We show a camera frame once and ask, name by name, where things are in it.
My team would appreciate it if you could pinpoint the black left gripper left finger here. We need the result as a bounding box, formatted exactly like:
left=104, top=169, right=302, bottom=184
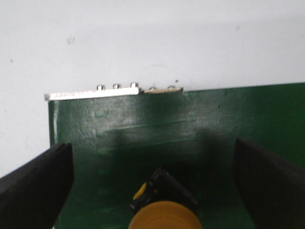
left=0, top=144, right=73, bottom=229

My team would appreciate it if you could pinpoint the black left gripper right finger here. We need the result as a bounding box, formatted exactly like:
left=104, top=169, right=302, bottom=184
left=233, top=139, right=305, bottom=229

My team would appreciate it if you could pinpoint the aluminium conveyor side rail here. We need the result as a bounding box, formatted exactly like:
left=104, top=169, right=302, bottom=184
left=44, top=82, right=183, bottom=102

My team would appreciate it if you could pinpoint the green conveyor belt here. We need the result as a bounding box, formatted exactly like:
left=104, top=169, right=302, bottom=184
left=49, top=83, right=305, bottom=229

